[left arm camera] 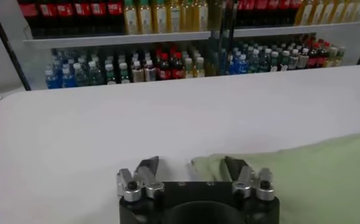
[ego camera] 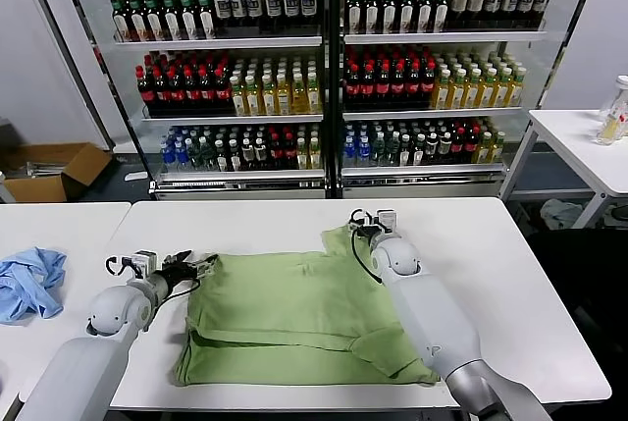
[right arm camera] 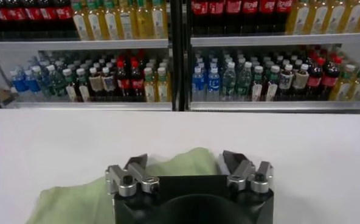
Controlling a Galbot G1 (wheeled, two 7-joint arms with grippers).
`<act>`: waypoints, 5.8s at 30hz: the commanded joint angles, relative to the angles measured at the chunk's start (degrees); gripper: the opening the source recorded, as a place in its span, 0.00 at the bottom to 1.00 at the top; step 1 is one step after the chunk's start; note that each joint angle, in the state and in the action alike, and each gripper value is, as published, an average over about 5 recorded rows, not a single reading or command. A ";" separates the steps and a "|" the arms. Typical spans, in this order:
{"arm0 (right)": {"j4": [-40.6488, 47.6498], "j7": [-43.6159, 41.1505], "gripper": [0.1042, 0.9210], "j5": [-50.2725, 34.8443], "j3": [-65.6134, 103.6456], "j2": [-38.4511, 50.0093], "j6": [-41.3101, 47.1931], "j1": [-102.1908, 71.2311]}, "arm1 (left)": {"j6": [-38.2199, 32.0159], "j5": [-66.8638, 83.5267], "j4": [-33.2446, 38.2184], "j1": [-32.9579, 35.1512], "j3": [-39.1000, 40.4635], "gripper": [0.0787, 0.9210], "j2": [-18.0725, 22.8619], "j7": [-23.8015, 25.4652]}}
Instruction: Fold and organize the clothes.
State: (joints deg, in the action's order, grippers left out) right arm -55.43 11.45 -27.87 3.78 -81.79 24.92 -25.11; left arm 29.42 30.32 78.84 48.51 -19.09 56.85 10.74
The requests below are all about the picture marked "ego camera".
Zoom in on brown cardboard box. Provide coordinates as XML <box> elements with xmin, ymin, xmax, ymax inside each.
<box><xmin>0</xmin><ymin>142</ymin><xmax>115</xmax><ymax>205</ymax></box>

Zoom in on glass cooler door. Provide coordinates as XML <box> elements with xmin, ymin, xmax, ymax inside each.
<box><xmin>19</xmin><ymin>0</ymin><xmax>153</xmax><ymax>196</ymax></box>
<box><xmin>497</xmin><ymin>0</ymin><xmax>607</xmax><ymax>201</ymax></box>

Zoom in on light blue crumpled shirt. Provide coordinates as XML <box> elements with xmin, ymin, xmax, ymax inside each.
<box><xmin>0</xmin><ymin>246</ymin><xmax>69</xmax><ymax>328</ymax></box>

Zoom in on beverage cooler cabinet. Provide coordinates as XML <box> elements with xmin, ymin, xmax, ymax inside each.
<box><xmin>87</xmin><ymin>0</ymin><xmax>340</xmax><ymax>201</ymax></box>
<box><xmin>328</xmin><ymin>0</ymin><xmax>560</xmax><ymax>199</ymax></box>

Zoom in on green polo shirt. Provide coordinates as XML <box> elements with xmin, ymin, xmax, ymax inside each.
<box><xmin>170</xmin><ymin>224</ymin><xmax>442</xmax><ymax>388</ymax></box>

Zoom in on cola bottle red cap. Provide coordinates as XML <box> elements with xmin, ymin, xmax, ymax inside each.
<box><xmin>375</xmin><ymin>63</ymin><xmax>392</xmax><ymax>111</ymax></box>
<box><xmin>214</xmin><ymin>67</ymin><xmax>232</xmax><ymax>116</ymax></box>
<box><xmin>464</xmin><ymin>128</ymin><xmax>480</xmax><ymax>165</ymax></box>
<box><xmin>283</xmin><ymin>133</ymin><xmax>297</xmax><ymax>171</ymax></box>
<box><xmin>344</xmin><ymin>63</ymin><xmax>361</xmax><ymax>111</ymax></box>
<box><xmin>152</xmin><ymin>66</ymin><xmax>170</xmax><ymax>116</ymax></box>
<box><xmin>405</xmin><ymin>63</ymin><xmax>422</xmax><ymax>111</ymax></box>
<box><xmin>450</xmin><ymin>129</ymin><xmax>466</xmax><ymax>165</ymax></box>
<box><xmin>168</xmin><ymin>67</ymin><xmax>185</xmax><ymax>116</ymax></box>
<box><xmin>420</xmin><ymin>63</ymin><xmax>437</xmax><ymax>111</ymax></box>
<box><xmin>268</xmin><ymin>133</ymin><xmax>284</xmax><ymax>171</ymax></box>
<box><xmin>198</xmin><ymin>67</ymin><xmax>216</xmax><ymax>116</ymax></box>
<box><xmin>183</xmin><ymin>67</ymin><xmax>201</xmax><ymax>116</ymax></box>
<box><xmin>390</xmin><ymin>63</ymin><xmax>407</xmax><ymax>111</ymax></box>
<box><xmin>136</xmin><ymin>66</ymin><xmax>155</xmax><ymax>116</ymax></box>
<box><xmin>359</xmin><ymin>63</ymin><xmax>376</xmax><ymax>111</ymax></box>

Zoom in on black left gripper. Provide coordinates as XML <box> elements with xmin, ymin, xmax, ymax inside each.
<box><xmin>159</xmin><ymin>249</ymin><xmax>221</xmax><ymax>290</ymax></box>

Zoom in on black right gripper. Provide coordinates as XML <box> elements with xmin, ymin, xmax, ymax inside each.
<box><xmin>355</xmin><ymin>224</ymin><xmax>389</xmax><ymax>246</ymax></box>

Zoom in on white side table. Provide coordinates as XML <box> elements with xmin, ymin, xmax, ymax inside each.
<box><xmin>497</xmin><ymin>109</ymin><xmax>628</xmax><ymax>231</ymax></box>

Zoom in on grey cloth heap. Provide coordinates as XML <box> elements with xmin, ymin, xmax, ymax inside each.
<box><xmin>539</xmin><ymin>198</ymin><xmax>585</xmax><ymax>231</ymax></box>

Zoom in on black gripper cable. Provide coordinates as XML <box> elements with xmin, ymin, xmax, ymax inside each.
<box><xmin>347</xmin><ymin>208</ymin><xmax>389</xmax><ymax>288</ymax></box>
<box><xmin>144</xmin><ymin>276</ymin><xmax>202</xmax><ymax>332</ymax></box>

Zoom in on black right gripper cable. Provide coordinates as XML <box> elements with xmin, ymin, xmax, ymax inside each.
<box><xmin>347</xmin><ymin>208</ymin><xmax>389</xmax><ymax>288</ymax></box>

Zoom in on dark tea bottle green band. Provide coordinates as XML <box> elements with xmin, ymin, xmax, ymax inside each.
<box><xmin>432</xmin><ymin>0</ymin><xmax>450</xmax><ymax>34</ymax></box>
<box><xmin>109</xmin><ymin>0</ymin><xmax>131</xmax><ymax>43</ymax></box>
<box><xmin>160</xmin><ymin>0</ymin><xmax>182</xmax><ymax>42</ymax></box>
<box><xmin>142</xmin><ymin>0</ymin><xmax>165</xmax><ymax>43</ymax></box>
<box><xmin>126</xmin><ymin>0</ymin><xmax>148</xmax><ymax>43</ymax></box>
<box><xmin>194</xmin><ymin>0</ymin><xmax>216</xmax><ymax>41</ymax></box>
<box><xmin>397</xmin><ymin>0</ymin><xmax>416</xmax><ymax>35</ymax></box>
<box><xmin>177</xmin><ymin>0</ymin><xmax>199</xmax><ymax>42</ymax></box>
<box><xmin>345</xmin><ymin>0</ymin><xmax>364</xmax><ymax>35</ymax></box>
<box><xmin>415</xmin><ymin>0</ymin><xmax>434</xmax><ymax>34</ymax></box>
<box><xmin>363</xmin><ymin>0</ymin><xmax>381</xmax><ymax>35</ymax></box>
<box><xmin>380</xmin><ymin>0</ymin><xmax>398</xmax><ymax>35</ymax></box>

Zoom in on black left camera cable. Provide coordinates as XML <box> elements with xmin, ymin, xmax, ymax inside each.
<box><xmin>104</xmin><ymin>254</ymin><xmax>136</xmax><ymax>278</ymax></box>

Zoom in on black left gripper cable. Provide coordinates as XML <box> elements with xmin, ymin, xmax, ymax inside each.
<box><xmin>144</xmin><ymin>276</ymin><xmax>202</xmax><ymax>332</ymax></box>

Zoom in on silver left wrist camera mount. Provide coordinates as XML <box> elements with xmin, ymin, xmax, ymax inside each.
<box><xmin>130</xmin><ymin>248</ymin><xmax>159</xmax><ymax>280</ymax></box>

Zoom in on brown milk tea bottle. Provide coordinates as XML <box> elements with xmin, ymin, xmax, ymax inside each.
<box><xmin>466</xmin><ymin>0</ymin><xmax>485</xmax><ymax>32</ymax></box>
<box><xmin>449</xmin><ymin>0</ymin><xmax>469</xmax><ymax>32</ymax></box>

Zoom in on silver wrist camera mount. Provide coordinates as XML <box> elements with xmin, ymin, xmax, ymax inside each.
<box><xmin>130</xmin><ymin>248</ymin><xmax>159</xmax><ymax>280</ymax></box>
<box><xmin>375</xmin><ymin>208</ymin><xmax>399</xmax><ymax>236</ymax></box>

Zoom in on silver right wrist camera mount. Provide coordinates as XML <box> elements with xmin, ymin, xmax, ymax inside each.
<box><xmin>375</xmin><ymin>208</ymin><xmax>399</xmax><ymax>236</ymax></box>

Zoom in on grey metal bars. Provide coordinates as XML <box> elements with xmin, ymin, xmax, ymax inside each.
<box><xmin>22</xmin><ymin>160</ymin><xmax>65</xmax><ymax>180</ymax></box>

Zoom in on clear glass bottle white cap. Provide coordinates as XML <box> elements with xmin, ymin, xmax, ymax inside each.
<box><xmin>595</xmin><ymin>75</ymin><xmax>628</xmax><ymax>146</ymax></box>

